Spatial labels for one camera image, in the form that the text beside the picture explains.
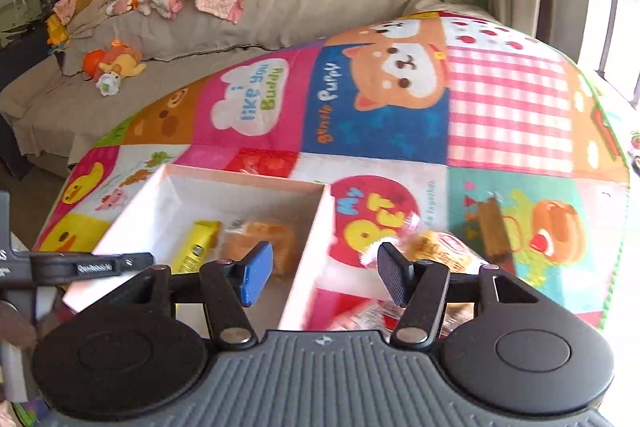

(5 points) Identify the small white toy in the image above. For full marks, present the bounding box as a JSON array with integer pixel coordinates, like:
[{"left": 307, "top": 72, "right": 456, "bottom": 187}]
[{"left": 96, "top": 72, "right": 121, "bottom": 97}]

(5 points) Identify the yellow plush toy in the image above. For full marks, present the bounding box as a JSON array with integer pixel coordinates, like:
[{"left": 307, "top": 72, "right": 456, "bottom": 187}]
[{"left": 46, "top": 14, "right": 69, "bottom": 48}]

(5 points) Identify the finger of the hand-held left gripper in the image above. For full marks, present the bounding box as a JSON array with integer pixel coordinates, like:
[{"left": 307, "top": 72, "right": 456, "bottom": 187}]
[{"left": 30, "top": 252, "right": 155, "bottom": 286}]

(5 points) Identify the pink biscuit packet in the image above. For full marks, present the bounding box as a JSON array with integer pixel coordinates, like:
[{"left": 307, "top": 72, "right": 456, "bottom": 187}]
[{"left": 330, "top": 301, "right": 403, "bottom": 333}]

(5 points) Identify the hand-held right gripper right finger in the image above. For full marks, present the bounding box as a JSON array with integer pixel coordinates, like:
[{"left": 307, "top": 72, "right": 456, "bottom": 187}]
[{"left": 377, "top": 243, "right": 543, "bottom": 352}]

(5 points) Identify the colourful printed blanket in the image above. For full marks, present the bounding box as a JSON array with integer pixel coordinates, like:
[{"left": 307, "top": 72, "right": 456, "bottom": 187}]
[{"left": 32, "top": 9, "right": 634, "bottom": 334}]

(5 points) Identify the beige cloth bundle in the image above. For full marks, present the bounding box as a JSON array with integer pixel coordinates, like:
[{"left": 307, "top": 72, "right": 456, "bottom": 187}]
[{"left": 64, "top": 0, "right": 123, "bottom": 58}]

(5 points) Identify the dark cabinet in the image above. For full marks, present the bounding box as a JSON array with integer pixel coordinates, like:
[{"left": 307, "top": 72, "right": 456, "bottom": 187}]
[{"left": 0, "top": 36, "right": 53, "bottom": 90}]

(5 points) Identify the orange plush toy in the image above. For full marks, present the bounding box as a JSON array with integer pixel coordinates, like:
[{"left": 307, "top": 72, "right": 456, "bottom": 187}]
[{"left": 82, "top": 39, "right": 147, "bottom": 80}]

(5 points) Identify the white cardboard box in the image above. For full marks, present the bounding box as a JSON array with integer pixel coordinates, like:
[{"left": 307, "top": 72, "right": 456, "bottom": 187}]
[{"left": 62, "top": 163, "right": 334, "bottom": 333}]

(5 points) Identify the beige sofa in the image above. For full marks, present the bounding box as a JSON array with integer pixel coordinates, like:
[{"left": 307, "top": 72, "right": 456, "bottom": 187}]
[{"left": 0, "top": 0, "right": 497, "bottom": 178}]

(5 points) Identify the red label snack packet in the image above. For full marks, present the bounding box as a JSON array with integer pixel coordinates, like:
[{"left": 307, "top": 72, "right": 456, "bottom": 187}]
[{"left": 360, "top": 216, "right": 493, "bottom": 270}]

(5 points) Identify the glass fish tank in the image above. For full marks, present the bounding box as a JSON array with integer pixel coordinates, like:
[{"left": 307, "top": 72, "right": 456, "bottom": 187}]
[{"left": 0, "top": 0, "right": 64, "bottom": 54}]

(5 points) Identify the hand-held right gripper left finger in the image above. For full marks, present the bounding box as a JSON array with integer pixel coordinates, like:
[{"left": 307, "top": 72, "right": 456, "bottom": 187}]
[{"left": 107, "top": 241, "right": 274, "bottom": 351}]

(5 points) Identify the brown snack bar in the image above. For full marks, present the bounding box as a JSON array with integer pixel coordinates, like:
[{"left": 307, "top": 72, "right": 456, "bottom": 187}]
[{"left": 476, "top": 197, "right": 517, "bottom": 276}]

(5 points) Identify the yellow snack packet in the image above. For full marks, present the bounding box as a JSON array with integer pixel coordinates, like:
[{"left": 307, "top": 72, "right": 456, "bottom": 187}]
[{"left": 171, "top": 220, "right": 223, "bottom": 276}]

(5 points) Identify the bread snack packet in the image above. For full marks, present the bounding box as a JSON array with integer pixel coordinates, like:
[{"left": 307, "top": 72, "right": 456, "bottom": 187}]
[{"left": 222, "top": 219, "right": 299, "bottom": 281}]

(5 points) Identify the person's left hand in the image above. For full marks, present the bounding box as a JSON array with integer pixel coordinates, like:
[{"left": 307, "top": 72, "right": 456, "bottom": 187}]
[{"left": 0, "top": 301, "right": 38, "bottom": 351}]

